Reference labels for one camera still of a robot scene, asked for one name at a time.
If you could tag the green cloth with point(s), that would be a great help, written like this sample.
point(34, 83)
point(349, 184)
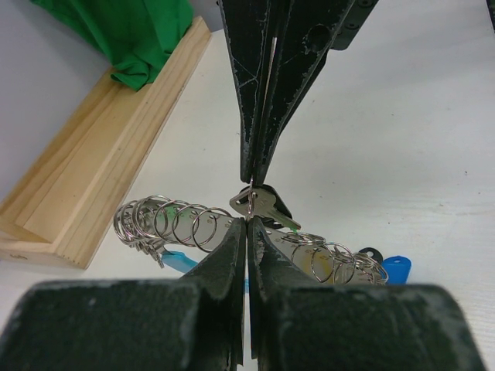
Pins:
point(138, 37)

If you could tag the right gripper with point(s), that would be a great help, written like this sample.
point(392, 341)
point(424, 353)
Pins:
point(269, 76)

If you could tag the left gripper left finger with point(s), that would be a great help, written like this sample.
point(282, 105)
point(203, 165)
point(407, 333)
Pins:
point(195, 322)

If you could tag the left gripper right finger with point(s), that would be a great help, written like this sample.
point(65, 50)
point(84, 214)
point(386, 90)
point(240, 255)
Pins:
point(299, 324)

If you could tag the wooden rack stand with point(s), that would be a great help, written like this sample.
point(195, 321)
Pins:
point(60, 210)

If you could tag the metal keyring plate with keys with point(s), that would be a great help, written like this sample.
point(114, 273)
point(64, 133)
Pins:
point(165, 229)

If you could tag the black tag key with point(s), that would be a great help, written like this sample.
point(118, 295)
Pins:
point(264, 201)

